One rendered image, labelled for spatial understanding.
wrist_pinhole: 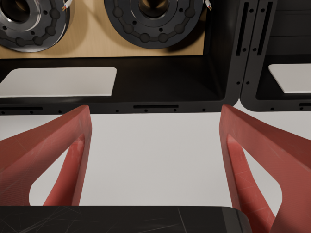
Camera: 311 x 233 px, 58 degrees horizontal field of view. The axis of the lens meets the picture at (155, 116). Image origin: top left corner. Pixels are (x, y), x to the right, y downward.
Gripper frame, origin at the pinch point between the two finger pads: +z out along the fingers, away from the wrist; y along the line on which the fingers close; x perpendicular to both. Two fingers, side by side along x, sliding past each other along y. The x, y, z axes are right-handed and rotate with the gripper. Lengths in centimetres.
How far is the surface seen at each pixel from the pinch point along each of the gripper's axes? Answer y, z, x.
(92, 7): 7.1, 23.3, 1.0
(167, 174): -3, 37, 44
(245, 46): -7.7, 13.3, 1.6
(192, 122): -7.7, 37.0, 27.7
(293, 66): -16.0, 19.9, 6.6
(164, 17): -1.0, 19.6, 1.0
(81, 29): 8.8, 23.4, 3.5
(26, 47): 14.5, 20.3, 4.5
